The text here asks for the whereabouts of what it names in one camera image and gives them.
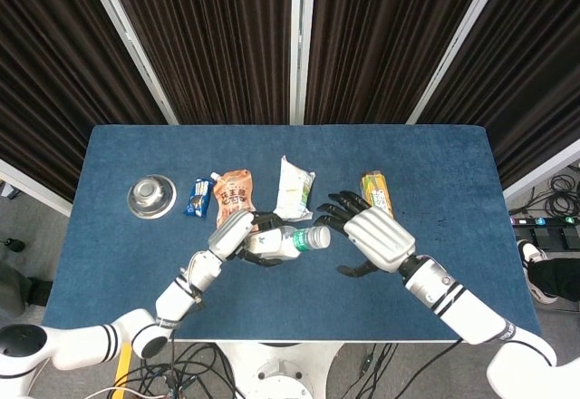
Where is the yellow floor tape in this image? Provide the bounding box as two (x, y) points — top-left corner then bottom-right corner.
(114, 344), (133, 389)

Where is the black foot pedal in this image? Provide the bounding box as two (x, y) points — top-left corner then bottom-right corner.
(516, 225), (580, 251)

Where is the white partition post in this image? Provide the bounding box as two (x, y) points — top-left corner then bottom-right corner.
(81, 0), (180, 126)
(289, 0), (317, 126)
(406, 0), (518, 125)

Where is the transparent plastic bottle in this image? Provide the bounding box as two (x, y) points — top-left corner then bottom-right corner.
(244, 225), (318, 262)

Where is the white floor cable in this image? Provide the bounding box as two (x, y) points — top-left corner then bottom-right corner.
(85, 385), (142, 399)

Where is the dark brown curtain panel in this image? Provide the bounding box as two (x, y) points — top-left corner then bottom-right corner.
(419, 0), (580, 188)
(101, 0), (295, 126)
(304, 0), (494, 126)
(0, 0), (168, 201)

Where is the blue table mat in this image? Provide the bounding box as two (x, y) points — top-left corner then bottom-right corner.
(41, 124), (543, 344)

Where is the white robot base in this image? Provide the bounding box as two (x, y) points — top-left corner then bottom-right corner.
(216, 341), (342, 399)

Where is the black floor cable bundle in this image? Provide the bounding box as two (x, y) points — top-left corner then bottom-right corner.
(520, 172), (580, 219)
(121, 335), (241, 399)
(333, 342), (400, 399)

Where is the white partition rail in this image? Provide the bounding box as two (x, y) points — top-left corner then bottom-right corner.
(0, 158), (73, 218)
(502, 149), (580, 203)

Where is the black trouser leg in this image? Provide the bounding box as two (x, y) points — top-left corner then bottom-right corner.
(532, 256), (580, 303)

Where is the steel bowl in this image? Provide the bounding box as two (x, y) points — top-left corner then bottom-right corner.
(127, 173), (178, 220)

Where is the blue cookie packet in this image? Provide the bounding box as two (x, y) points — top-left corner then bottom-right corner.
(182, 177), (216, 219)

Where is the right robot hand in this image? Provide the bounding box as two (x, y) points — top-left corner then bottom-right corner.
(314, 190), (417, 278)

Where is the orange spout pouch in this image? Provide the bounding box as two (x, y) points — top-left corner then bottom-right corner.
(209, 169), (263, 230)

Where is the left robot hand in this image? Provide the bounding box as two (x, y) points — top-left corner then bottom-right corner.
(208, 210), (291, 268)

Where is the yellow tea bottle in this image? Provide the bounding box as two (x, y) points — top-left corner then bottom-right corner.
(360, 170), (394, 219)

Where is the white snack bag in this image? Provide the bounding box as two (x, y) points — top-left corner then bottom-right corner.
(273, 155), (316, 223)

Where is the white black sneaker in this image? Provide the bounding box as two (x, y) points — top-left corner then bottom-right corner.
(517, 239), (559, 306)

